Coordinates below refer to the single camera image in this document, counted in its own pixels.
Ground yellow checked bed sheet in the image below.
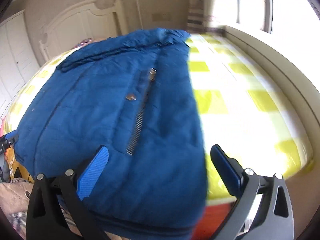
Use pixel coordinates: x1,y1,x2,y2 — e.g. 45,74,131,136
5,34,314,200

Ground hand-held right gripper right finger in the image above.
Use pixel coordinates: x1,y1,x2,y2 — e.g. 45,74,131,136
211,144,295,240

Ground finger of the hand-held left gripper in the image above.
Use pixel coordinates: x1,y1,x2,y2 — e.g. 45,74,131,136
0,131,19,154

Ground white wardrobe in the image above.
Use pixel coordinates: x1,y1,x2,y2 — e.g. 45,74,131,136
0,10,40,118

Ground beige window sill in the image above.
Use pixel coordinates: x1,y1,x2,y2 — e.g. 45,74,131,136
222,25,320,240

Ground thin metal pole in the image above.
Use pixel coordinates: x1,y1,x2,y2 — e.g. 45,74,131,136
136,0,143,29

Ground printed beige curtain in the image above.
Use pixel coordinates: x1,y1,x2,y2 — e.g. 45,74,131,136
186,0,250,30

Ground dark framed window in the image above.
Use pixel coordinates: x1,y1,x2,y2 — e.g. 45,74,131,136
235,0,320,38

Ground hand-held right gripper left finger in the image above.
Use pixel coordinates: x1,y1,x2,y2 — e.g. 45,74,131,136
26,145,110,240

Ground white wooden headboard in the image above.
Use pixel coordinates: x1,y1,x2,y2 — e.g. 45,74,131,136
39,0,128,63

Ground purple patterned cushion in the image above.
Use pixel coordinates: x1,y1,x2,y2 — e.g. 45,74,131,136
75,38,93,48

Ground blue quilted jacket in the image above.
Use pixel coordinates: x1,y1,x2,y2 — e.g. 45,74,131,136
14,28,209,240

